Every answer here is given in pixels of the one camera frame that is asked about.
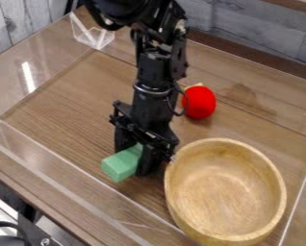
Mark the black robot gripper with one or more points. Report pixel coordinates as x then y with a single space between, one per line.
142 122

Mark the green rectangular block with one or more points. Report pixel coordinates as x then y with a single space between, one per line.
120 166

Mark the light wooden bowl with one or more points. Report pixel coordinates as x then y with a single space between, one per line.
227 193

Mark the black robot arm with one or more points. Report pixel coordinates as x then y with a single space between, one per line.
158 30

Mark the red toy strawberry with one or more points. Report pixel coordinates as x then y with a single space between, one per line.
200 101

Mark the clear acrylic front wall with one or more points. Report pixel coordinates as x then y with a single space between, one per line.
98 214

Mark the clear acrylic corner bracket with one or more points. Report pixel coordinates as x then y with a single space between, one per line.
96 37

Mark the black equipment with cable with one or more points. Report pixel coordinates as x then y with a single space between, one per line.
19 232

